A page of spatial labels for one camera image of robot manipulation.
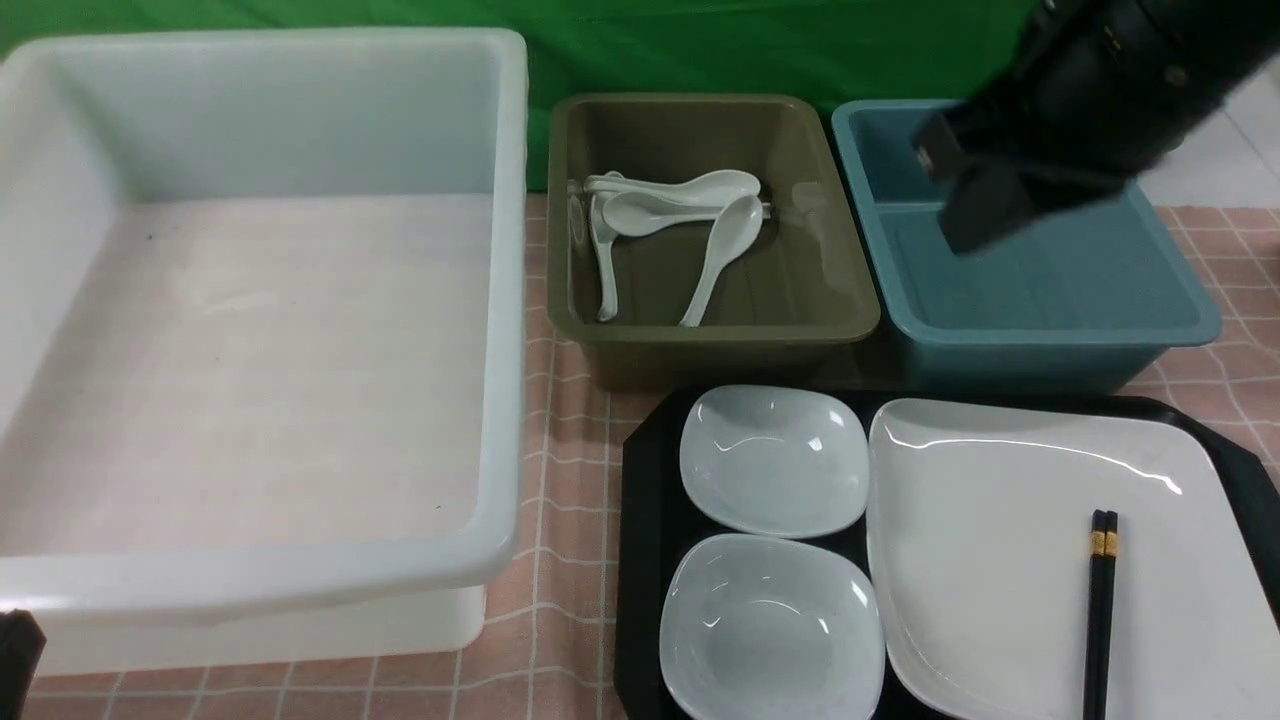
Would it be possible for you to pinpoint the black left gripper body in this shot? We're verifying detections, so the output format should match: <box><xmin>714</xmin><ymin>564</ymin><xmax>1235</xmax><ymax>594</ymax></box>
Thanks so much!
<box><xmin>0</xmin><ymin>610</ymin><xmax>46</xmax><ymax>719</ymax></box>

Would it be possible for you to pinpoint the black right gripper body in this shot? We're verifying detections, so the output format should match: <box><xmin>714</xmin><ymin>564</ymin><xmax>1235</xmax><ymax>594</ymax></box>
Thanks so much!
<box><xmin>911</xmin><ymin>95</ymin><xmax>1151</xmax><ymax>255</ymax></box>

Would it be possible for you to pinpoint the large white square plate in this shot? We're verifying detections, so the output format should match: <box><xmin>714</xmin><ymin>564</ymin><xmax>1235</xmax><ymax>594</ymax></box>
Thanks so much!
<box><xmin>867</xmin><ymin>398</ymin><xmax>1279</xmax><ymax>719</ymax></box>

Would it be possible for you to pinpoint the black chopstick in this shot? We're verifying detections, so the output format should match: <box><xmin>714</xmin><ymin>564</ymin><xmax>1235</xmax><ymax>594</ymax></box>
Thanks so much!
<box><xmin>1094</xmin><ymin>510</ymin><xmax>1119</xmax><ymax>719</ymax></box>
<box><xmin>1080</xmin><ymin>509</ymin><xmax>1107</xmax><ymax>719</ymax></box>

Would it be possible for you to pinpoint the small white bowl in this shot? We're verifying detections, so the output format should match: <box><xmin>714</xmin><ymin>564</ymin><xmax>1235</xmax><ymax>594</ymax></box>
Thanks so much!
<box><xmin>678</xmin><ymin>386</ymin><xmax>870</xmax><ymax>541</ymax></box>
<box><xmin>658</xmin><ymin>533</ymin><xmax>886</xmax><ymax>719</ymax></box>

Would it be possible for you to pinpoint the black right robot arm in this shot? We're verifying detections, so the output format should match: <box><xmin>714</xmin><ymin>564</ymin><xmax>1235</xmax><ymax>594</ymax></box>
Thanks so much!
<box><xmin>911</xmin><ymin>1</ymin><xmax>1279</xmax><ymax>255</ymax></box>

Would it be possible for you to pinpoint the teal blue plastic bin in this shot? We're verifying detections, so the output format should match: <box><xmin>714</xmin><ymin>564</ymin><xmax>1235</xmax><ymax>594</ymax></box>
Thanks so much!
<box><xmin>831</xmin><ymin>100</ymin><xmax>1222</xmax><ymax>395</ymax></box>

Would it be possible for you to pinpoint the green backdrop cloth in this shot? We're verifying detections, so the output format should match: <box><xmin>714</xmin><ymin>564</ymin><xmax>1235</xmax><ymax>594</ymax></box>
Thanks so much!
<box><xmin>1</xmin><ymin>1</ymin><xmax>1032</xmax><ymax>192</ymax></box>

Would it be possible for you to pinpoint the olive green plastic bin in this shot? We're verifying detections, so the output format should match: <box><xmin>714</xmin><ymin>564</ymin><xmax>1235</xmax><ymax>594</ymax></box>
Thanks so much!
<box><xmin>547</xmin><ymin>94</ymin><xmax>881</xmax><ymax>392</ymax></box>

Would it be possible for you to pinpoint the white ceramic spoon, right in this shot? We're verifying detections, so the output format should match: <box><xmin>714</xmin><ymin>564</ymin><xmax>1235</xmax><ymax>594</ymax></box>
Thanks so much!
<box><xmin>678</xmin><ymin>195</ymin><xmax>765</xmax><ymax>327</ymax></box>

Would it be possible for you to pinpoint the white ceramic spoon, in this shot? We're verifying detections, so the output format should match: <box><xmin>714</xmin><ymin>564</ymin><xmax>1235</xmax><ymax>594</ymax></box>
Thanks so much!
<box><xmin>588</xmin><ymin>170</ymin><xmax>622</xmax><ymax>323</ymax></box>
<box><xmin>678</xmin><ymin>195</ymin><xmax>765</xmax><ymax>327</ymax></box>
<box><xmin>584</xmin><ymin>169</ymin><xmax>762</xmax><ymax>208</ymax></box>
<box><xmin>591</xmin><ymin>191</ymin><xmax>722</xmax><ymax>240</ymax></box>

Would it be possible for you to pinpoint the white ceramic spoon, top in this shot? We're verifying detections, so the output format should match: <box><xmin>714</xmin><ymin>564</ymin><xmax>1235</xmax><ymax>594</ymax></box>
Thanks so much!
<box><xmin>584</xmin><ymin>169</ymin><xmax>762</xmax><ymax>208</ymax></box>

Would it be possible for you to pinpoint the white ceramic spoon, middle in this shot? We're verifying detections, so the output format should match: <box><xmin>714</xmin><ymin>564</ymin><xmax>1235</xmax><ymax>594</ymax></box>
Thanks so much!
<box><xmin>591</xmin><ymin>191</ymin><xmax>722</xmax><ymax>240</ymax></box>

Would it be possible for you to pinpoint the white ceramic spoon, left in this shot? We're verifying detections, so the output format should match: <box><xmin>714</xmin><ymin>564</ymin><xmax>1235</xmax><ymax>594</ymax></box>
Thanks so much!
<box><xmin>588</xmin><ymin>170</ymin><xmax>622</xmax><ymax>323</ymax></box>

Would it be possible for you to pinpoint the large white plastic bin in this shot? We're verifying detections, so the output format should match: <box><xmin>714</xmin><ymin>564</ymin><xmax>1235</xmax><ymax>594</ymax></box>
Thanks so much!
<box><xmin>1</xmin><ymin>28</ymin><xmax>529</xmax><ymax>676</ymax></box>

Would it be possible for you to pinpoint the pink checkered tablecloth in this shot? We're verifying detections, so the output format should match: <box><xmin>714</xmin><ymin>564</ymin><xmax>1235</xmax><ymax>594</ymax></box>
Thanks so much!
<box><xmin>24</xmin><ymin>195</ymin><xmax>1277</xmax><ymax>719</ymax></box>

